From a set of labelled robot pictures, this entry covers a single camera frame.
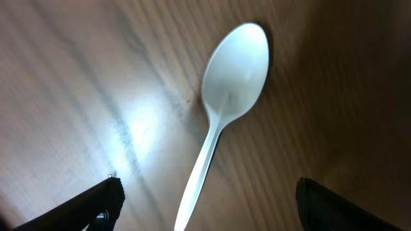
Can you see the white plastic spoon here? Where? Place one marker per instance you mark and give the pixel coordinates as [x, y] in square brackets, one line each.
[232, 82]

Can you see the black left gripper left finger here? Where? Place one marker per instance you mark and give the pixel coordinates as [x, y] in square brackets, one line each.
[97, 208]

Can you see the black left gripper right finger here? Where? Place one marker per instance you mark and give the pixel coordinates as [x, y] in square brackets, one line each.
[320, 209]

